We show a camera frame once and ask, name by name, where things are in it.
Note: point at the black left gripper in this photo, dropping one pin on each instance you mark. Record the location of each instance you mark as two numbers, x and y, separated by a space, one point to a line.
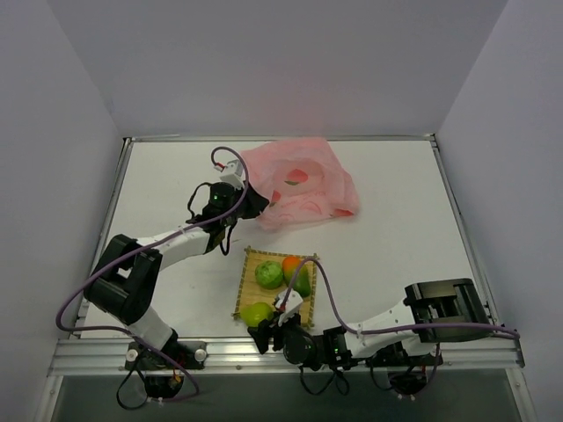
253 203

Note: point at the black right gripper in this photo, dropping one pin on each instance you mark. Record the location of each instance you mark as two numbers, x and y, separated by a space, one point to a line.
268 331

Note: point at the green fake pear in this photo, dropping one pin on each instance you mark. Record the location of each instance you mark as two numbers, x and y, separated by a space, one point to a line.
253 315

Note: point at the green fake guava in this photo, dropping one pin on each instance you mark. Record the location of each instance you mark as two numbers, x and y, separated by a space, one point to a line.
269 274

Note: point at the green orange fake mango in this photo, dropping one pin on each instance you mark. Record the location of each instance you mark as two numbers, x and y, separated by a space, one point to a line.
296 275

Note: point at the pink plastic bag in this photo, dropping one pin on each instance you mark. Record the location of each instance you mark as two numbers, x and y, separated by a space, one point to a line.
303 180

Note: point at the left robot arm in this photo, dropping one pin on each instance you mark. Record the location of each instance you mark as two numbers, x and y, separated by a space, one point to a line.
125 290

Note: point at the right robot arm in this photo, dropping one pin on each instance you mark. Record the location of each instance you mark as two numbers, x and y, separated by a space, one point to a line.
433 312

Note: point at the woven bamboo mat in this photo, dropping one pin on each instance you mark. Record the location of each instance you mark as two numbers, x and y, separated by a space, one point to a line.
250 292

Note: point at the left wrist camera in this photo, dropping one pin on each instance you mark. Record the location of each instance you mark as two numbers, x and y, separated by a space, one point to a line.
231 173

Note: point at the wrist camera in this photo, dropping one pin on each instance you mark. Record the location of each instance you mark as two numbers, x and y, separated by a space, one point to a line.
287 303
231 173

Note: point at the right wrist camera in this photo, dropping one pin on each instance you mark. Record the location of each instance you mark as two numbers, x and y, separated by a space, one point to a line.
287 303

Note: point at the aluminium table frame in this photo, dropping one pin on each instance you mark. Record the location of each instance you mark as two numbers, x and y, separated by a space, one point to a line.
235 253

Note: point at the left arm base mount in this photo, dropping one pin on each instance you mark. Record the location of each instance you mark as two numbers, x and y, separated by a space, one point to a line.
166 374

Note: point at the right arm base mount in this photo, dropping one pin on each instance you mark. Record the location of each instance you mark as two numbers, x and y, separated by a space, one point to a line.
407 375

